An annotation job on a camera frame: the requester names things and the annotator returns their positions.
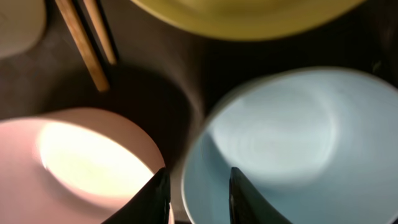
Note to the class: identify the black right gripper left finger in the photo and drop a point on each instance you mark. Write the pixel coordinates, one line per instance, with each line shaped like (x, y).
(151, 205)

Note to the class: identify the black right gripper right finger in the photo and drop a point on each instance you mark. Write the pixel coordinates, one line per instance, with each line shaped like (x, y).
(247, 205)

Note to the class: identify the light blue bowl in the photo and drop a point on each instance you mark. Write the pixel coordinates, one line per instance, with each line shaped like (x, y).
(319, 144)

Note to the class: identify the pink white bowl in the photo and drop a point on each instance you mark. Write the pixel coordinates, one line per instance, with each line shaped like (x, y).
(73, 166)

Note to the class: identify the white paper cup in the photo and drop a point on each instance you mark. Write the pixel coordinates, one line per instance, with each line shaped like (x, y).
(22, 25)

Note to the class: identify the dark brown serving tray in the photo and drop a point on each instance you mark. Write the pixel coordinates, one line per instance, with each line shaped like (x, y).
(167, 80)

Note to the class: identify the yellow plate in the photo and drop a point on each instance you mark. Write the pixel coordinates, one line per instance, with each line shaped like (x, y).
(247, 20)

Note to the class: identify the right wooden chopstick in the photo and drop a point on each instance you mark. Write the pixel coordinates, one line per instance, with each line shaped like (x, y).
(98, 23)

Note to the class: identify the wooden chopstick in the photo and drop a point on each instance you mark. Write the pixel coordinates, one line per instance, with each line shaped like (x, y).
(98, 23)
(73, 22)

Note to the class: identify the left wooden chopstick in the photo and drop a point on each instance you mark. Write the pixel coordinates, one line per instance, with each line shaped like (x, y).
(73, 22)

